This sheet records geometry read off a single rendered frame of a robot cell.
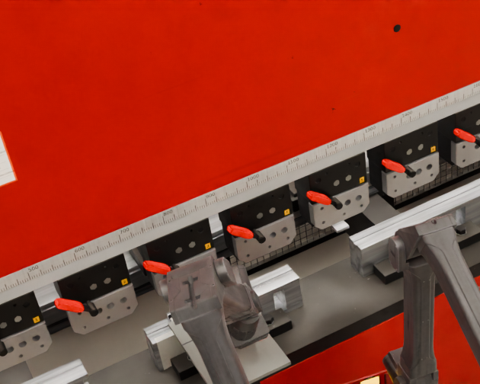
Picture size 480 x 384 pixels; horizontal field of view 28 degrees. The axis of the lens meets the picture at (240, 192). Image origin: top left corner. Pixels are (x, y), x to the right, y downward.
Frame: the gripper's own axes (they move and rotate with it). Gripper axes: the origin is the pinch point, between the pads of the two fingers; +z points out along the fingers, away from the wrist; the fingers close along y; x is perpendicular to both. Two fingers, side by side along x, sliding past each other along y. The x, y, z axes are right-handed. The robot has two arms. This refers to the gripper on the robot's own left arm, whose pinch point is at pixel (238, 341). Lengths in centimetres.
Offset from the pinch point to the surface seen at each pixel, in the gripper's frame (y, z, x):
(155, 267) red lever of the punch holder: 11.5, -12.0, -18.8
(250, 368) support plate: 0.4, -0.4, 6.5
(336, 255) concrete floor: -86, 145, -54
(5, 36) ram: 27, -61, -50
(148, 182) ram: 7.9, -26.2, -31.2
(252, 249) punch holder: -12.2, -1.9, -17.7
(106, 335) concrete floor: 9, 151, -62
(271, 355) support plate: -5.3, 0.0, 5.8
